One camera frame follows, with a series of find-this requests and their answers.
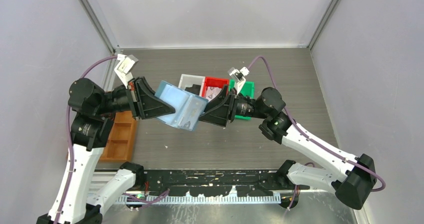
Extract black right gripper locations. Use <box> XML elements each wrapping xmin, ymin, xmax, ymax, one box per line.
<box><xmin>198</xmin><ymin>84</ymin><xmax>269</xmax><ymax>127</ymax></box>

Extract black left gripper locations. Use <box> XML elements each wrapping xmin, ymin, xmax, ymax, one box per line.
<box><xmin>95</xmin><ymin>75</ymin><xmax>176</xmax><ymax>120</ymax></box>

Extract silver VIP credit card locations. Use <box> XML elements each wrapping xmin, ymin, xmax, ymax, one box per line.
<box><xmin>177</xmin><ymin>98</ymin><xmax>206</xmax><ymax>131</ymax></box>

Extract blue leather card holder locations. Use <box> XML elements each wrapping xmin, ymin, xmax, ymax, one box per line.
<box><xmin>155</xmin><ymin>80</ymin><xmax>208</xmax><ymax>131</ymax></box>

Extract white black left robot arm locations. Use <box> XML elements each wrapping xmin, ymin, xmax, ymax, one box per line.
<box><xmin>37</xmin><ymin>77</ymin><xmax>176</xmax><ymax>224</ymax></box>

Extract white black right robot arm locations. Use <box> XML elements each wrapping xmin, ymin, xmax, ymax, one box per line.
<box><xmin>199</xmin><ymin>87</ymin><xmax>378</xmax><ymax>210</ymax></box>

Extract cards in red bin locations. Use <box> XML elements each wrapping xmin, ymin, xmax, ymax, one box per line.
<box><xmin>205</xmin><ymin>86</ymin><xmax>222</xmax><ymax>101</ymax></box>

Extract red plastic bin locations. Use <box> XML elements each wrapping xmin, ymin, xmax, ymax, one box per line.
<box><xmin>201</xmin><ymin>76</ymin><xmax>230</xmax><ymax>102</ymax></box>

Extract green plastic bin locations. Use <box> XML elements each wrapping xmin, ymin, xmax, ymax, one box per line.
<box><xmin>228</xmin><ymin>79</ymin><xmax>255</xmax><ymax>122</ymax></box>

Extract black item in white bin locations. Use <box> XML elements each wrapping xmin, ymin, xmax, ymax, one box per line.
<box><xmin>184</xmin><ymin>84</ymin><xmax>203</xmax><ymax>96</ymax></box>

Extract white plastic bin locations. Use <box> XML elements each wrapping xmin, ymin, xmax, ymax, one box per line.
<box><xmin>178</xmin><ymin>73</ymin><xmax>206</xmax><ymax>97</ymax></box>

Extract orange compartment tray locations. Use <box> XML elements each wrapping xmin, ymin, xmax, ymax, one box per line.
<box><xmin>66</xmin><ymin>90</ymin><xmax>138</xmax><ymax>163</ymax></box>

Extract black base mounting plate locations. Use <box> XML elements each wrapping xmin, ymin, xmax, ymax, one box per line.
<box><xmin>129</xmin><ymin>169</ymin><xmax>295</xmax><ymax>197</ymax></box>

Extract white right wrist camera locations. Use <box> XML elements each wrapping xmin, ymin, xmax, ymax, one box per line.
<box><xmin>228</xmin><ymin>66</ymin><xmax>250</xmax><ymax>94</ymax></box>

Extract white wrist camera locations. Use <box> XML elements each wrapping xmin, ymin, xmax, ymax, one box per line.
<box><xmin>228</xmin><ymin>66</ymin><xmax>250</xmax><ymax>94</ymax></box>
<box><xmin>114</xmin><ymin>54</ymin><xmax>139</xmax><ymax>88</ymax></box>

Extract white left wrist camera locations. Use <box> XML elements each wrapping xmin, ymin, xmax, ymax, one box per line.
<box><xmin>114</xmin><ymin>54</ymin><xmax>139</xmax><ymax>88</ymax></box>

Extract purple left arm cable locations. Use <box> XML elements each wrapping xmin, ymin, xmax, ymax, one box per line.
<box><xmin>51</xmin><ymin>55</ymin><xmax>172</xmax><ymax>224</ymax></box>

